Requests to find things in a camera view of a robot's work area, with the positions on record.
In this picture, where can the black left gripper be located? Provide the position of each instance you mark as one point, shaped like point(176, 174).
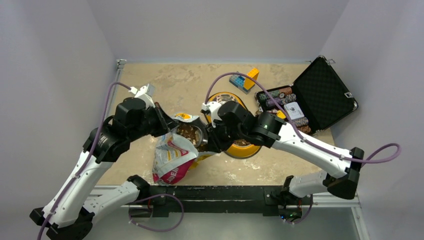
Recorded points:
point(165, 123)

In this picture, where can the pet food bag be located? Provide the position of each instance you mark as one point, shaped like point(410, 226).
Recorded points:
point(180, 150)

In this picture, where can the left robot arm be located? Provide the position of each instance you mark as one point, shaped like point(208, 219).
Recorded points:
point(71, 214)

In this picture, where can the white playing card box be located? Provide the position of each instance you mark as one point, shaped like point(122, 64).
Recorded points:
point(294, 110)

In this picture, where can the black poker chip case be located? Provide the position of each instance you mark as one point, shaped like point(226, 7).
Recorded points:
point(320, 93)

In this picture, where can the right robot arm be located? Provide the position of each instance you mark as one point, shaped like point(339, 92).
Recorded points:
point(340, 169)

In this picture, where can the toy brick stack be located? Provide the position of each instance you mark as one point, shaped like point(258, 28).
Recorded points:
point(245, 84)

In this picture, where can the yellow round chip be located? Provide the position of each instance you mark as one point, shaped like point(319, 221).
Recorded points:
point(280, 114)

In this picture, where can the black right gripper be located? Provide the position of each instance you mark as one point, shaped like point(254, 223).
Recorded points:
point(214, 142)

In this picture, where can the yellow double pet bowl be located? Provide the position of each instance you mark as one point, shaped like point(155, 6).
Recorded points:
point(236, 117)

